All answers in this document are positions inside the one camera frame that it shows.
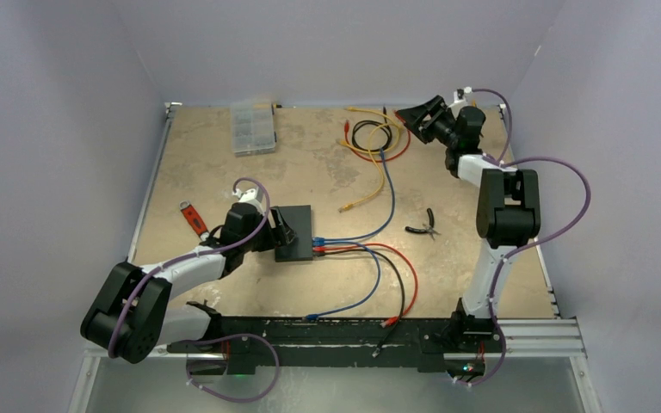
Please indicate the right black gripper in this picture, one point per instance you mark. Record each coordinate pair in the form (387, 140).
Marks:
(414, 117)

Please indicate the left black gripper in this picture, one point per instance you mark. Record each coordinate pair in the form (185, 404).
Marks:
(282, 232)

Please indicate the black network switch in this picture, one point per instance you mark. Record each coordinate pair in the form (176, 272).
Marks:
(297, 222)

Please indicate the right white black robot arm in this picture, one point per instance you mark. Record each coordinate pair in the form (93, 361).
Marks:
(508, 212)

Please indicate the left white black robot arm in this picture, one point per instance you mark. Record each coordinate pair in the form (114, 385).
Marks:
(130, 315)

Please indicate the small black cutters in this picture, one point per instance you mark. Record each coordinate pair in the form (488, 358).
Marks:
(428, 228)

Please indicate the clear plastic organizer box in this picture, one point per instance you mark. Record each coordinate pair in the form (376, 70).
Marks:
(253, 128)

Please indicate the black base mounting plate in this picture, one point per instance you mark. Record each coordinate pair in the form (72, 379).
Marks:
(338, 342)

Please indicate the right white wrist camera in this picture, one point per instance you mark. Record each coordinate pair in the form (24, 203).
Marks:
(461, 99)

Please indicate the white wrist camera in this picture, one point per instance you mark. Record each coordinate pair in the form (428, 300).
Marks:
(252, 196)
(461, 99)

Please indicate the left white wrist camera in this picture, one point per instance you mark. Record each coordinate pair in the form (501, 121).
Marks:
(252, 196)

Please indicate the aluminium frame rail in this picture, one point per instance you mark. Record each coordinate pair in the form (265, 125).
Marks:
(130, 316)

